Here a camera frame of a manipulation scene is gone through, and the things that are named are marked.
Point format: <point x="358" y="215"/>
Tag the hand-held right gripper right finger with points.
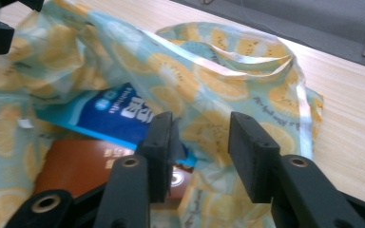
<point x="297" y="190"/>

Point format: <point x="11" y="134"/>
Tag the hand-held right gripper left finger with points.
<point x="126" y="190"/>

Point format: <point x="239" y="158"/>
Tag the brown snack packet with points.
<point x="76" y="164"/>

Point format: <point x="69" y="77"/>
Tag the blue snack packet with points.
<point x="107" y="117"/>

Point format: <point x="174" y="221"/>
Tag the orange slice print shopping bag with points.
<point x="202" y="79"/>

